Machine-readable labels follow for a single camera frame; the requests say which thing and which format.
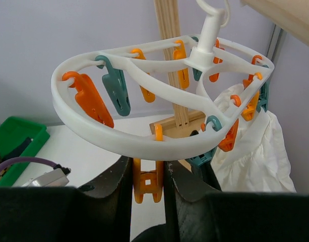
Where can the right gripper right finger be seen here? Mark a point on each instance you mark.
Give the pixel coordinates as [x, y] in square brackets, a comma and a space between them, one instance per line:
[196, 211]

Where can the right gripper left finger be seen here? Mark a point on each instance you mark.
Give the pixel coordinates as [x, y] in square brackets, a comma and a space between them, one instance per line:
[99, 210]

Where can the green plastic tray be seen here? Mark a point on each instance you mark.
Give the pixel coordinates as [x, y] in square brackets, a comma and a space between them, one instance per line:
[19, 137]

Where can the dark navy sock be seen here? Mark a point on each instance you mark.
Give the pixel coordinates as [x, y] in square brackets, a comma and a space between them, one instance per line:
[19, 149]

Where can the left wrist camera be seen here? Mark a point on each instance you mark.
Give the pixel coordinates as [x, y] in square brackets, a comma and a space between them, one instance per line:
[58, 177]

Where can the white cloth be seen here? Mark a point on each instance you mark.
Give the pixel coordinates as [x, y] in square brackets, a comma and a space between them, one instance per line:
[258, 162]

